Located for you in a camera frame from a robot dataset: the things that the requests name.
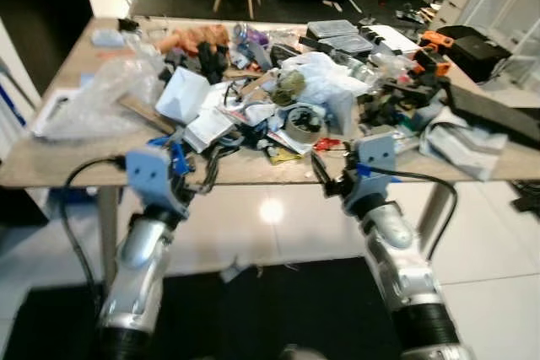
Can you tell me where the grey tape roll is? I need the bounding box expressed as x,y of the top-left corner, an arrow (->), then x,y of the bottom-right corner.
282,105 -> 327,145

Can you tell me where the white folded paper box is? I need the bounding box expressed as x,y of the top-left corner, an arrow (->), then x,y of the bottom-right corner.
155,67 -> 213,126

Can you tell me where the green crumpled ball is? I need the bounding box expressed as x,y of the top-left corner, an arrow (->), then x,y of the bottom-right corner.
271,70 -> 307,107

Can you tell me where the white crumpled plastic bag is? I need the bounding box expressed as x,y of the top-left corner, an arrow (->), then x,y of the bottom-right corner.
278,50 -> 374,118

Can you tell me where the clear crumpled plastic bag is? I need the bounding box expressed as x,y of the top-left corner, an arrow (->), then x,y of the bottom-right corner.
37,54 -> 171,142

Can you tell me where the grey plastic pouch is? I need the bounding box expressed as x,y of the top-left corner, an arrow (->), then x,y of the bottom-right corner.
417,119 -> 509,181

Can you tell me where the grey flat plastic case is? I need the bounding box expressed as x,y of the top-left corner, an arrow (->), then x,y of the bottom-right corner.
305,19 -> 374,55

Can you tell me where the peach coloured doll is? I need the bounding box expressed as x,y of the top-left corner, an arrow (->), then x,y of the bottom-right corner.
155,24 -> 231,58

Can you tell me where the light wooden table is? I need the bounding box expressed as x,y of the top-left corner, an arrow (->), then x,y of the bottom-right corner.
0,15 -> 540,295

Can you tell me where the purple shiny item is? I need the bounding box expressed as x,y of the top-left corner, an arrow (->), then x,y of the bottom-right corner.
231,23 -> 272,51

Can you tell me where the white flat box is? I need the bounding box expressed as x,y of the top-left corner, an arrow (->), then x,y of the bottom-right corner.
366,24 -> 424,54

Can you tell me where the light blue small pad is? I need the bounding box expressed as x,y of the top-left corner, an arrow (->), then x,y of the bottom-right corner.
90,29 -> 128,48

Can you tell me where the long flat black box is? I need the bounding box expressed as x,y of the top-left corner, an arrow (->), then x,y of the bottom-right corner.
442,82 -> 540,151

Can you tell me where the orange and black tool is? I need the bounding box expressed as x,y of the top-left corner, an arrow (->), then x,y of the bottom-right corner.
408,30 -> 457,76

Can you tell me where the black fabric bag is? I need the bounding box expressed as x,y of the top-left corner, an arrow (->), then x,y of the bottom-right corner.
434,24 -> 512,83

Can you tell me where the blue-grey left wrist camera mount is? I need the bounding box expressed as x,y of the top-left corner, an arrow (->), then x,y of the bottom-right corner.
125,147 -> 192,214

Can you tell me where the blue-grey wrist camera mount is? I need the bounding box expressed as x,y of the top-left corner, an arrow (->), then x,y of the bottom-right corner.
349,133 -> 398,201
125,147 -> 192,214

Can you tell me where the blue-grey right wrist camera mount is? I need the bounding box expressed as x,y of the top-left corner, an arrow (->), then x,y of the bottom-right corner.
349,133 -> 398,201

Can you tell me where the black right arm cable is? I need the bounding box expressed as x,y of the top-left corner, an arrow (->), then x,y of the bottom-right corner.
368,169 -> 461,261

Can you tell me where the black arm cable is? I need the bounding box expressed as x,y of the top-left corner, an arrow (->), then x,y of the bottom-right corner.
57,155 -> 129,295
368,169 -> 461,261

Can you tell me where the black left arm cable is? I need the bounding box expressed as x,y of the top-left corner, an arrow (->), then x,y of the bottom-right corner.
57,155 -> 129,295

